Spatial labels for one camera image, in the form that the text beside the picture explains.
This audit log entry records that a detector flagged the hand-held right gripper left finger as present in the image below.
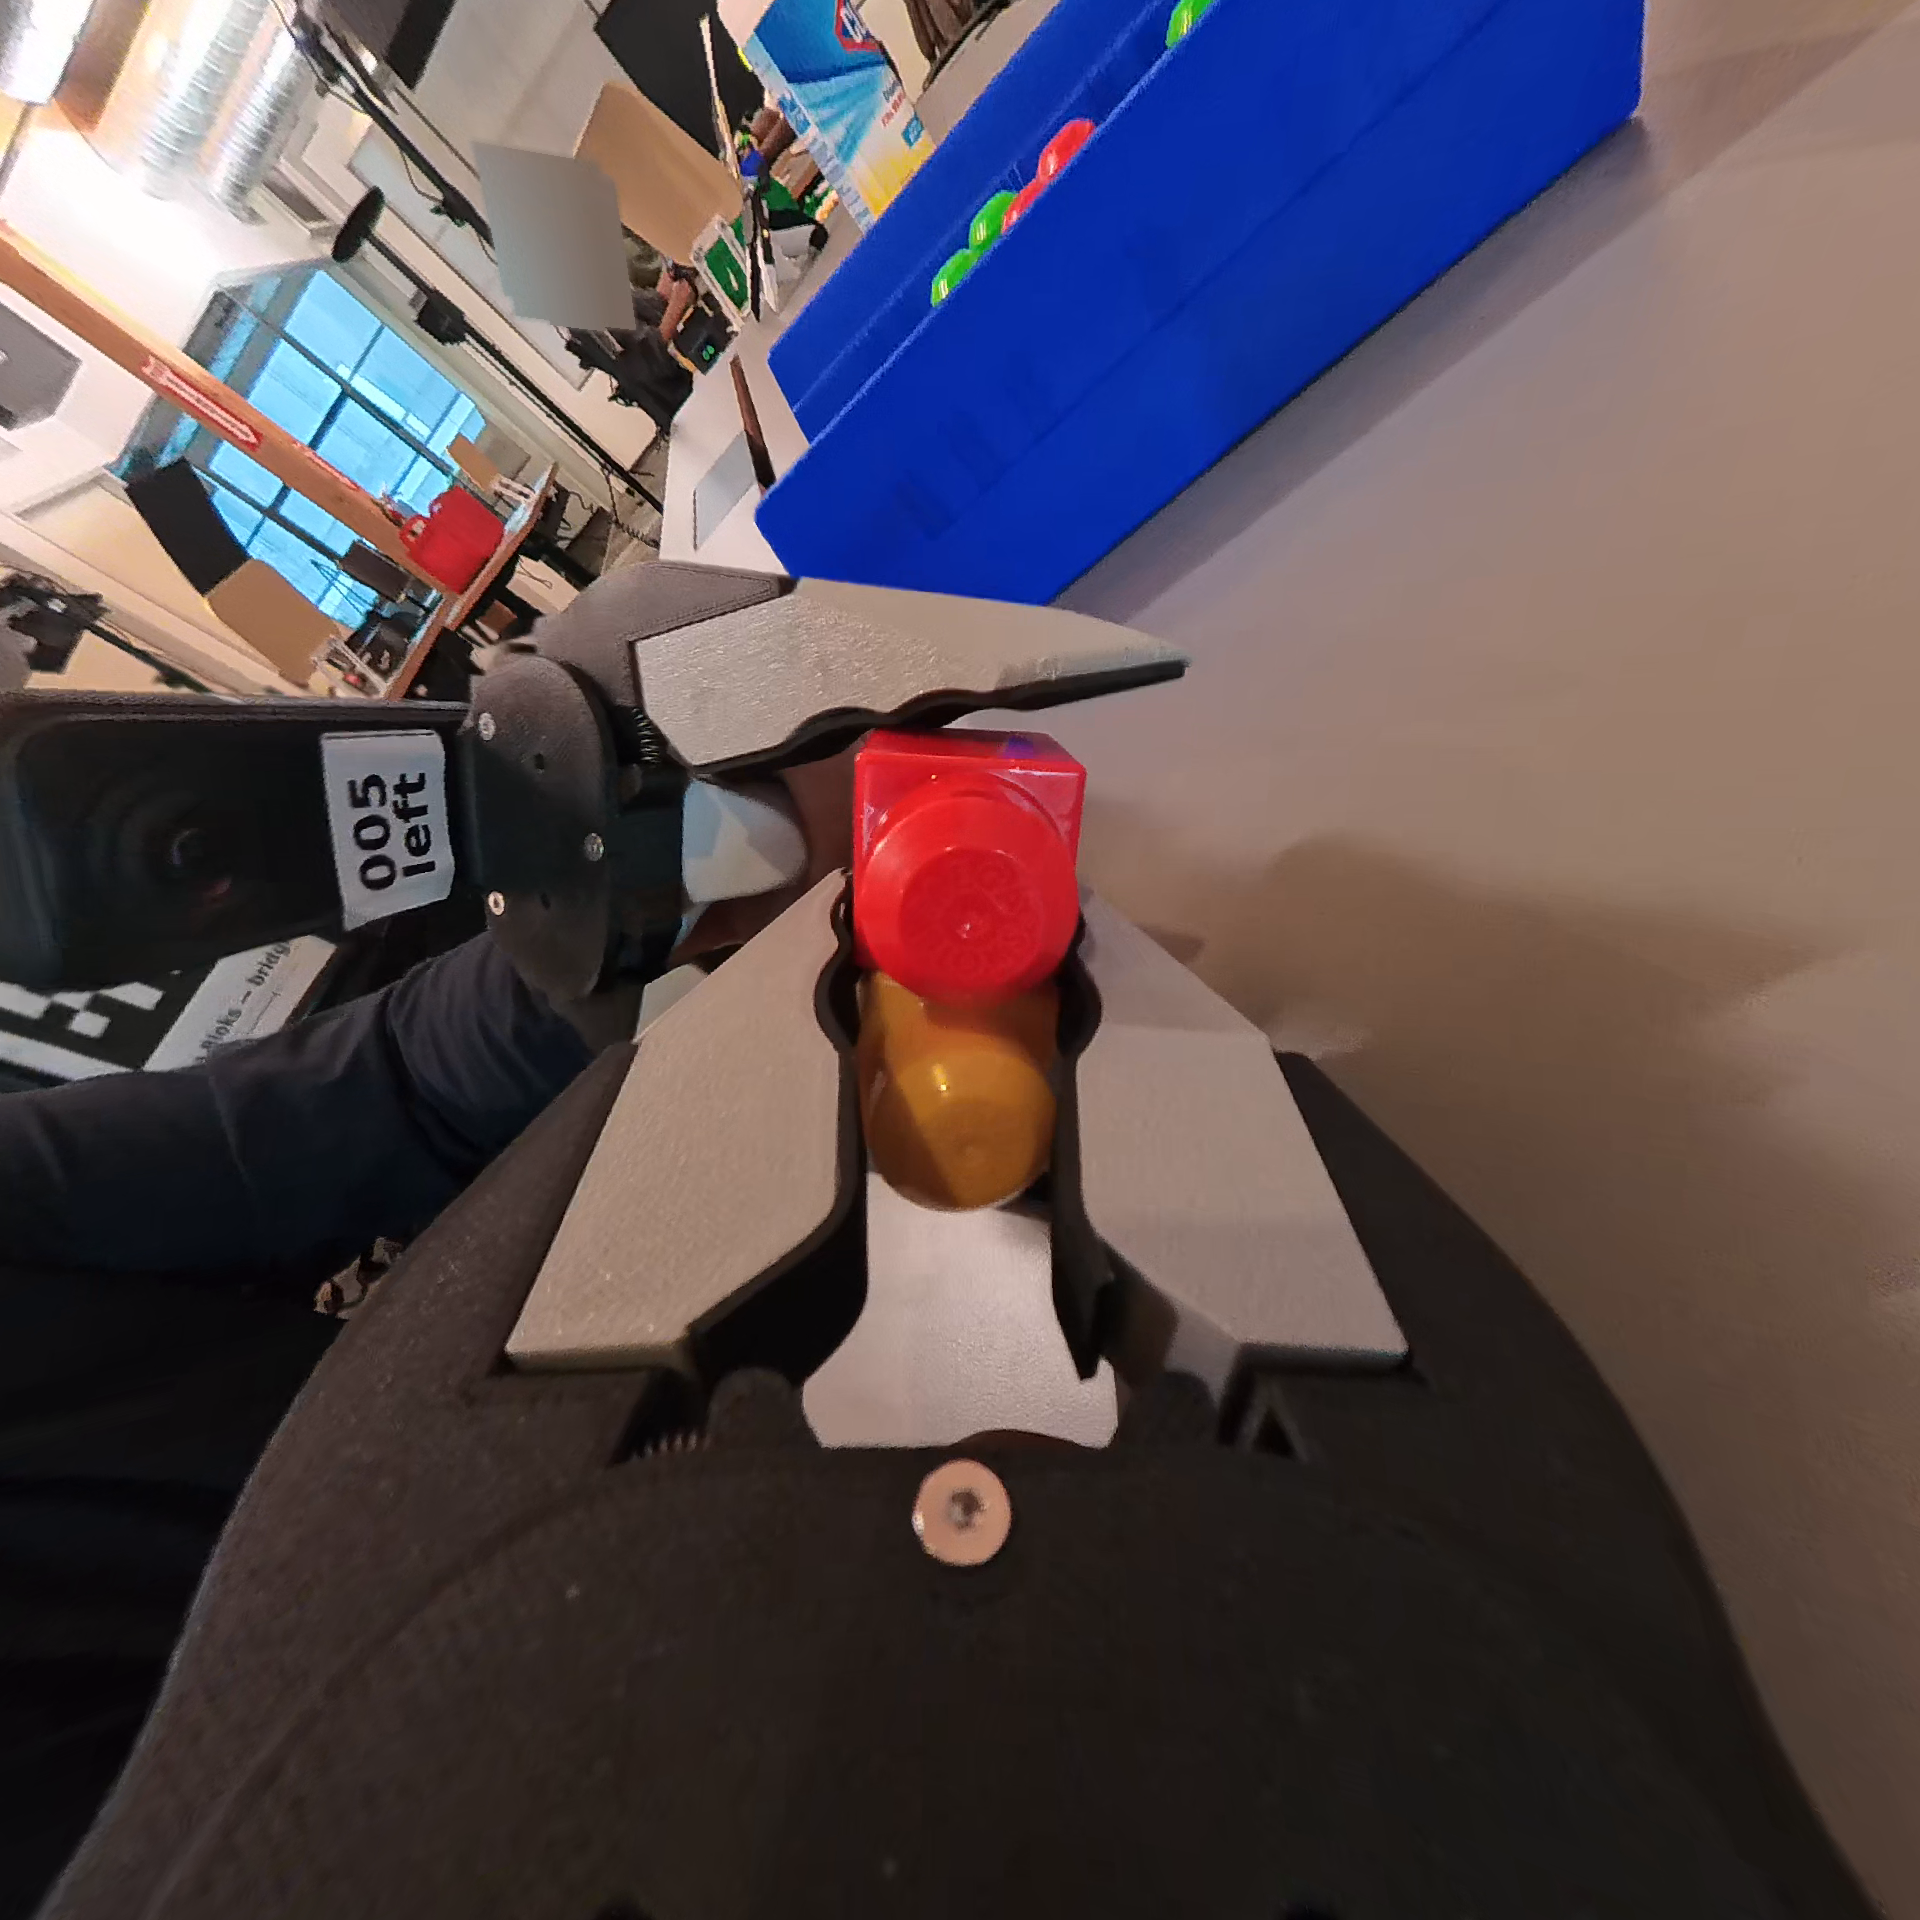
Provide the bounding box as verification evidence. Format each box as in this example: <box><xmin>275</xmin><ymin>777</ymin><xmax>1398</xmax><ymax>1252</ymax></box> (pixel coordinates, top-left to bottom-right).
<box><xmin>506</xmin><ymin>874</ymin><xmax>874</xmax><ymax>1374</ymax></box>

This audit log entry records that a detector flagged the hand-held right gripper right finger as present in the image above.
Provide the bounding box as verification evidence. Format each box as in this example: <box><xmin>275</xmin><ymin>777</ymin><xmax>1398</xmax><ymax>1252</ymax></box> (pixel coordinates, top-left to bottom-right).
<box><xmin>1053</xmin><ymin>890</ymin><xmax>1414</xmax><ymax>1444</ymax></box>

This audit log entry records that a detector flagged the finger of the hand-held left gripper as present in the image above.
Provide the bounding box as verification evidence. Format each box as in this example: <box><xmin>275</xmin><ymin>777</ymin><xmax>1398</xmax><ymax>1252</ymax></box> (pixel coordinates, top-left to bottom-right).
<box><xmin>682</xmin><ymin>780</ymin><xmax>817</xmax><ymax>912</ymax></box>
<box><xmin>627</xmin><ymin>577</ymin><xmax>1192</xmax><ymax>781</ymax></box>

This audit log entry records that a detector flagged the red single-stud block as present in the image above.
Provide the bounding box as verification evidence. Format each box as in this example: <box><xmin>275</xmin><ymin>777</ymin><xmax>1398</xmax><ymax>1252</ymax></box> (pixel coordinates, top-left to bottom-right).
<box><xmin>849</xmin><ymin>726</ymin><xmax>1091</xmax><ymax>1001</ymax></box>

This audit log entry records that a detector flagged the yellow single-stud block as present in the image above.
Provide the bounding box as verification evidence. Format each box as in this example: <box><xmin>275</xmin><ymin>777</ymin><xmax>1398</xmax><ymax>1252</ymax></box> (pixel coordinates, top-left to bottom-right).
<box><xmin>854</xmin><ymin>968</ymin><xmax>1069</xmax><ymax>1213</ymax></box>

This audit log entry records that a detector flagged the blue plastic bin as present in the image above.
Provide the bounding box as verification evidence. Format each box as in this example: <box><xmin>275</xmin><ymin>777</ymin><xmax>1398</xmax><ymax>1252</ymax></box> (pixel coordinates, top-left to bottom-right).
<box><xmin>752</xmin><ymin>0</ymin><xmax>1649</xmax><ymax>606</ymax></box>

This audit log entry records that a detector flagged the person's left forearm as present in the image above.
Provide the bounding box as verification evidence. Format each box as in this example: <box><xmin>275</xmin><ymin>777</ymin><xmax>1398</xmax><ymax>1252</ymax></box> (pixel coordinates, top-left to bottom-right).
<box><xmin>0</xmin><ymin>930</ymin><xmax>641</xmax><ymax>1329</ymax></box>

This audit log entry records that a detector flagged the red container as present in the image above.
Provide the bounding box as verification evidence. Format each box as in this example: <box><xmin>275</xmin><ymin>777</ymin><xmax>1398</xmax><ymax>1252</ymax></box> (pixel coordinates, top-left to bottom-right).
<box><xmin>400</xmin><ymin>485</ymin><xmax>508</xmax><ymax>593</ymax></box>

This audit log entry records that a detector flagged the large window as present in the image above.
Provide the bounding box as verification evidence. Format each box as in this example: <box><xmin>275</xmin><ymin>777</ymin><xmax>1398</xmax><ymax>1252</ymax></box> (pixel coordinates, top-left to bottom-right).
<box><xmin>129</xmin><ymin>267</ymin><xmax>492</xmax><ymax>634</ymax></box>

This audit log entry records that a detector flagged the red two-stud block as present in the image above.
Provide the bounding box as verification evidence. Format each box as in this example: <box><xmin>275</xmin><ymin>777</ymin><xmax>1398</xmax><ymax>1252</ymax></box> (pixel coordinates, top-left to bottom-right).
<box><xmin>998</xmin><ymin>114</ymin><xmax>1102</xmax><ymax>230</ymax></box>

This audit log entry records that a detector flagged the blue white wipes canister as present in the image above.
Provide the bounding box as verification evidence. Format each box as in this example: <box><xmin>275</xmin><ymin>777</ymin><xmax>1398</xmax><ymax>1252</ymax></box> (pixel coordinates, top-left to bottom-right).
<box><xmin>740</xmin><ymin>0</ymin><xmax>942</xmax><ymax>230</ymax></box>

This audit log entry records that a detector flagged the person's dark clothing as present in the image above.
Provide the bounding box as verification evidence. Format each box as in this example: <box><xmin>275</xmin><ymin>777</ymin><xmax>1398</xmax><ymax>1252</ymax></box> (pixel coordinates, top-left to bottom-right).
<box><xmin>0</xmin><ymin>1259</ymin><xmax>506</xmax><ymax>1920</ymax></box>

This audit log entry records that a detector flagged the silver ventilation duct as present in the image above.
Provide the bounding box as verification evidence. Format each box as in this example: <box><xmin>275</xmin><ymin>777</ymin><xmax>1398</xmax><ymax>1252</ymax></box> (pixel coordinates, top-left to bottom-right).
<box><xmin>136</xmin><ymin>0</ymin><xmax>237</xmax><ymax>201</ymax></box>
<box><xmin>210</xmin><ymin>0</ymin><xmax>328</xmax><ymax>224</ymax></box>

